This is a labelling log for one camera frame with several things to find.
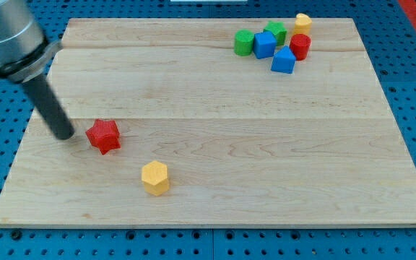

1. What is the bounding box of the red star block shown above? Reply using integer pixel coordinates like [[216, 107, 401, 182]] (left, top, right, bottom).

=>
[[85, 119, 121, 155]]

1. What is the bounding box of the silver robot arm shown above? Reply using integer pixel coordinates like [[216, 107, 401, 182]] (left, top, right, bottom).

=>
[[0, 0, 74, 140]]

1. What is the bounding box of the red cylinder block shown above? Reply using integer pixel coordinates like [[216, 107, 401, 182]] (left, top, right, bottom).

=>
[[289, 34, 311, 61]]

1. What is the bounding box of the yellow hexagon block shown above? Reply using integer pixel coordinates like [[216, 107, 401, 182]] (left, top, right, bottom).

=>
[[141, 160, 170, 196]]

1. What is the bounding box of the yellow heart block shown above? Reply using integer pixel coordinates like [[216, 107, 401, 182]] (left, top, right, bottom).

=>
[[292, 13, 312, 35]]

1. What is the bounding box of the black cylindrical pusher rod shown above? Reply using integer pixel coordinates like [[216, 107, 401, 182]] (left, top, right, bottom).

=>
[[21, 74, 74, 140]]

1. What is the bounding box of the wooden board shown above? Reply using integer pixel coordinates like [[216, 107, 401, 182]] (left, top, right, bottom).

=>
[[0, 18, 416, 229]]

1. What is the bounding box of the blue cube block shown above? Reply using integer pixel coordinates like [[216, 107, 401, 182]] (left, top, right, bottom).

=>
[[253, 31, 277, 59]]

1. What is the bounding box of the green cylinder block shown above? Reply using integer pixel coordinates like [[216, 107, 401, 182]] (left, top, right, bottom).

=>
[[233, 30, 254, 56]]

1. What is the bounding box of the blue triangular prism block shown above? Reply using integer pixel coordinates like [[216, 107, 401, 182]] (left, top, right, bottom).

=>
[[271, 46, 296, 74]]

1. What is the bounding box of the green star block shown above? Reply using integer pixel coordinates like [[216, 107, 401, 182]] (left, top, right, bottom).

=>
[[263, 21, 287, 46]]

